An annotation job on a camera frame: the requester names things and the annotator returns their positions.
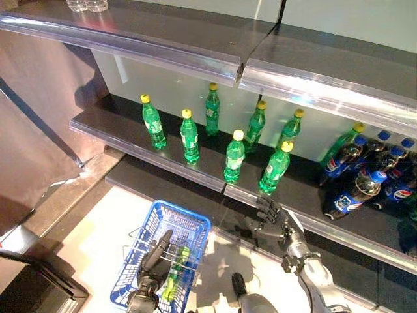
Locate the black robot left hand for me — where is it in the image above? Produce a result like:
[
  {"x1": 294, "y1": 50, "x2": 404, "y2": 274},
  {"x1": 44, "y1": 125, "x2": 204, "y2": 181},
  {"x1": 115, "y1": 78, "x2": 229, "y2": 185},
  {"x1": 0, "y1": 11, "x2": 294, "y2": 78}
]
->
[{"x1": 136, "y1": 229, "x2": 175, "y2": 291}]

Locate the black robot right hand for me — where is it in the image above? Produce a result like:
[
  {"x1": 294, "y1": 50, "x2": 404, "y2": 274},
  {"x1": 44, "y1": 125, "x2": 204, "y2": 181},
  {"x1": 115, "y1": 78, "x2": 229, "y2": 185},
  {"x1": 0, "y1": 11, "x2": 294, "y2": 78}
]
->
[{"x1": 239, "y1": 195, "x2": 306, "y2": 248}]

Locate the metal wire basket handle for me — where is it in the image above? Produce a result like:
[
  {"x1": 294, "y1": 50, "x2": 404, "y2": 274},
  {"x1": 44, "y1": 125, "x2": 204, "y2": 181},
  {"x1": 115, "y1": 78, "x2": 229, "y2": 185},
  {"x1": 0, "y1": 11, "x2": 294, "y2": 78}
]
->
[
  {"x1": 122, "y1": 239, "x2": 209, "y2": 271},
  {"x1": 128, "y1": 227, "x2": 147, "y2": 244}
]

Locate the green Sprite bottle yellow cap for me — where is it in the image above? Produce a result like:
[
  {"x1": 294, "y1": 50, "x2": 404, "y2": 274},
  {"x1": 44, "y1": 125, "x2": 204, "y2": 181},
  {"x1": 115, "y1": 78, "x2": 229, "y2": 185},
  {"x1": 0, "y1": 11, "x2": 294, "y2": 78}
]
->
[
  {"x1": 205, "y1": 82, "x2": 221, "y2": 137},
  {"x1": 259, "y1": 140, "x2": 295, "y2": 196},
  {"x1": 139, "y1": 93, "x2": 167, "y2": 151},
  {"x1": 319, "y1": 122, "x2": 365, "y2": 169},
  {"x1": 276, "y1": 108, "x2": 306, "y2": 154},
  {"x1": 223, "y1": 129, "x2": 246, "y2": 183},
  {"x1": 243, "y1": 100, "x2": 268, "y2": 155},
  {"x1": 180, "y1": 108, "x2": 201, "y2": 165},
  {"x1": 161, "y1": 245, "x2": 192, "y2": 303}
]

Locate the blue plastic shopping basket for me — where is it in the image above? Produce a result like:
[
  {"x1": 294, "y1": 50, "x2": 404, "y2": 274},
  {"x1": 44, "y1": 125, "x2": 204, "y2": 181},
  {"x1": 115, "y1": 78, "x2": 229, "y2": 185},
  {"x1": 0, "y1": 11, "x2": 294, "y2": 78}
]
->
[{"x1": 109, "y1": 200, "x2": 212, "y2": 313}]

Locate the Pepsi bottle cartoon label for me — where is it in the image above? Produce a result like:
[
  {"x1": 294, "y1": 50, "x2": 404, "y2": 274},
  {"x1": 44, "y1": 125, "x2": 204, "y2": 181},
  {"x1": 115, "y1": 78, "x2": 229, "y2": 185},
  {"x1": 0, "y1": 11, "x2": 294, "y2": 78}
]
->
[{"x1": 322, "y1": 170, "x2": 388, "y2": 222}]

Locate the black robot right foot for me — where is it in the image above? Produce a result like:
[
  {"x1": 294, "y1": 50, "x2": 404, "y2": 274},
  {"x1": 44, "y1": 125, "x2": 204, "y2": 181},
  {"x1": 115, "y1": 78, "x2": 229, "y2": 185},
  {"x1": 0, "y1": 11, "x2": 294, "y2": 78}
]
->
[{"x1": 231, "y1": 273, "x2": 248, "y2": 299}]

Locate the Pepsi cola bottle blue label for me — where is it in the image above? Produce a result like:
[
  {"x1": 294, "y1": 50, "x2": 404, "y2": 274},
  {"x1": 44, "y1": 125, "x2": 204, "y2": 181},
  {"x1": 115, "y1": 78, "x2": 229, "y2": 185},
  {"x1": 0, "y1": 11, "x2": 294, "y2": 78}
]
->
[
  {"x1": 319, "y1": 135, "x2": 367, "y2": 187},
  {"x1": 361, "y1": 129, "x2": 392, "y2": 157},
  {"x1": 371, "y1": 175, "x2": 417, "y2": 211},
  {"x1": 390, "y1": 137, "x2": 415, "y2": 164},
  {"x1": 356, "y1": 145, "x2": 405, "y2": 183},
  {"x1": 381, "y1": 159, "x2": 417, "y2": 186}
]

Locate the grey robot right leg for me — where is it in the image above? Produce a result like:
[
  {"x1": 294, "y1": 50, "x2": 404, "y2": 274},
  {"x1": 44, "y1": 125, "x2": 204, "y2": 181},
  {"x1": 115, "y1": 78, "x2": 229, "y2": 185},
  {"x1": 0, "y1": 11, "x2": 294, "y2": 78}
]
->
[{"x1": 239, "y1": 293, "x2": 281, "y2": 313}]

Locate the brown cloth curtain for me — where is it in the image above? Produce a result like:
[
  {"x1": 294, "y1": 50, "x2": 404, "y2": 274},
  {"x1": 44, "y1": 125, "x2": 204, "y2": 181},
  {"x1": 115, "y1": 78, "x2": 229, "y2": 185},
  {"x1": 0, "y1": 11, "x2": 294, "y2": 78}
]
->
[{"x1": 0, "y1": 29, "x2": 108, "y2": 229}]

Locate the clear water bottle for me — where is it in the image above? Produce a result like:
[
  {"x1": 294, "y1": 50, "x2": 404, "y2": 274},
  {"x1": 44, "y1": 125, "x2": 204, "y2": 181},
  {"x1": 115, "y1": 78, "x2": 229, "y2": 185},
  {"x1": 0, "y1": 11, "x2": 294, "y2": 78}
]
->
[
  {"x1": 65, "y1": 0, "x2": 88, "y2": 13},
  {"x1": 86, "y1": 0, "x2": 110, "y2": 13}
]

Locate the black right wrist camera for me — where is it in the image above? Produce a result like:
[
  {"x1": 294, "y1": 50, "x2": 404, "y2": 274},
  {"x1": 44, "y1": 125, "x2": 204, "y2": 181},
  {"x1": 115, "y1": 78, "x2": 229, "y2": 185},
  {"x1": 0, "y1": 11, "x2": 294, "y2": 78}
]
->
[{"x1": 281, "y1": 254, "x2": 299, "y2": 273}]

